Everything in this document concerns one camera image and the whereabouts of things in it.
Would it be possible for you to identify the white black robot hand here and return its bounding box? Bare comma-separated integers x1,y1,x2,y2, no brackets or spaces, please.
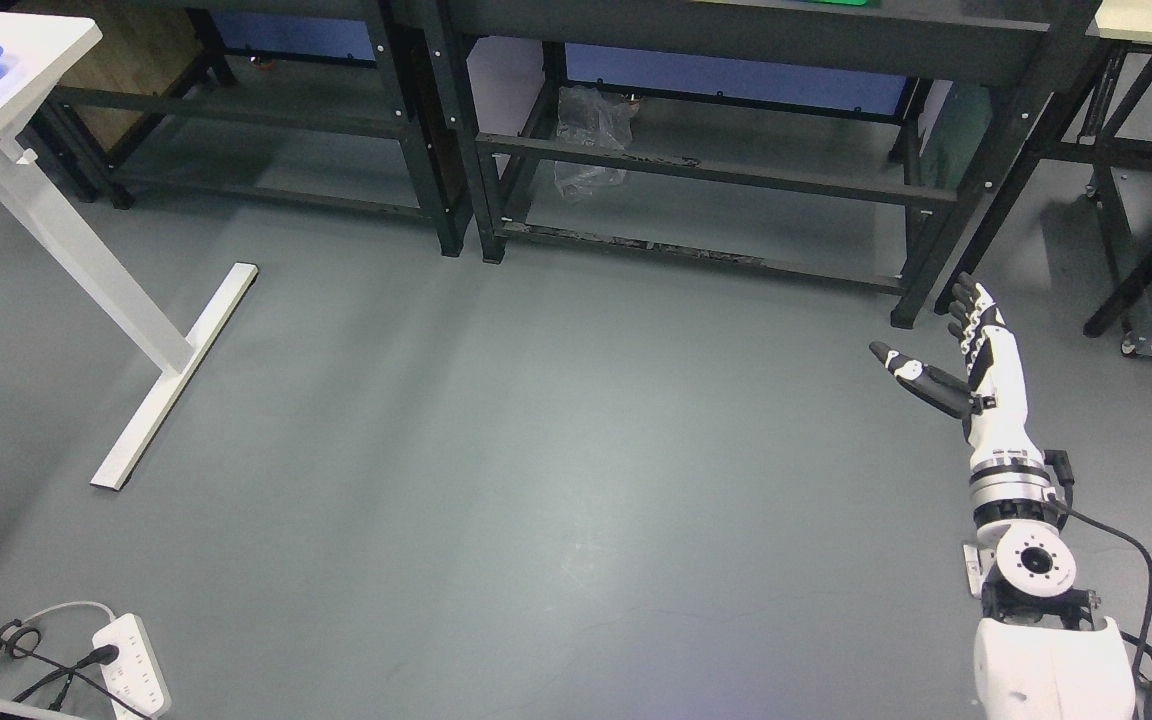
869,273,1044,467

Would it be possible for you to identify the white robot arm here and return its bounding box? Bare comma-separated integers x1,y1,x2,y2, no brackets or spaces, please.
964,450,1137,719

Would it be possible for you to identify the black metal shelf middle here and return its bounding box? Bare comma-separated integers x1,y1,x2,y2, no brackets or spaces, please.
399,1,1100,328

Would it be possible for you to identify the black metal shelf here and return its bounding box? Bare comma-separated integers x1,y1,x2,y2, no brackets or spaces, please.
8,1,471,258
399,1,1100,328

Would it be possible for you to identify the black metal shelf left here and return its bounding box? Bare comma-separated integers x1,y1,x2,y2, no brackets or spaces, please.
8,1,471,258

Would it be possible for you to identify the clear plastic bag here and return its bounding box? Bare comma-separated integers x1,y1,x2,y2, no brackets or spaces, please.
554,88,639,202

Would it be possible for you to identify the white power strip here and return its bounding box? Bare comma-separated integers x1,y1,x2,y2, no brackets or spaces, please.
92,612,172,719

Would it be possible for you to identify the white desk with T-leg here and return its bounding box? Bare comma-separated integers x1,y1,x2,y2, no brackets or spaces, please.
0,12,259,491

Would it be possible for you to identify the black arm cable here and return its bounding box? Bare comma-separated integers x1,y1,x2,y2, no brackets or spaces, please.
1043,450,1152,720

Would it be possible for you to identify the black frame table right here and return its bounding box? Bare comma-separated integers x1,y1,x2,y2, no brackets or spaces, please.
956,1,1152,356

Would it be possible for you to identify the black power cable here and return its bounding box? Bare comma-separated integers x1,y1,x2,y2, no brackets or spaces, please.
0,602,152,720

